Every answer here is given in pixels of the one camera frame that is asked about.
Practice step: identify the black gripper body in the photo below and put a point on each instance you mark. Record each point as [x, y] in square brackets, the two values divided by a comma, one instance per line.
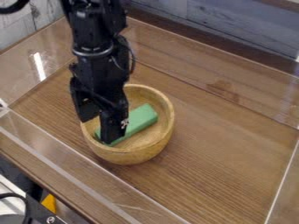
[102, 75]

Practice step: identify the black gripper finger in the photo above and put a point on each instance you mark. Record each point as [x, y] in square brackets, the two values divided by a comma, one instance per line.
[114, 121]
[86, 107]

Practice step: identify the green rectangular block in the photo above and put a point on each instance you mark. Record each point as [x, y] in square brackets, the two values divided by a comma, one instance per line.
[142, 118]

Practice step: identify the brown wooden bowl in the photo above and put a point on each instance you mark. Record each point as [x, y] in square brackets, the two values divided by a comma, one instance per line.
[147, 143]

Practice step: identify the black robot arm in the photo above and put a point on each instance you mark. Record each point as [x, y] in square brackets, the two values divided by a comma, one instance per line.
[97, 22]

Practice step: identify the black device with screw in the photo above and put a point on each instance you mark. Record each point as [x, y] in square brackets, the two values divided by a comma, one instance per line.
[42, 216]

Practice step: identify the clear acrylic tray wall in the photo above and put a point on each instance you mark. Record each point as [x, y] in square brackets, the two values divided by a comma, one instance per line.
[125, 194]

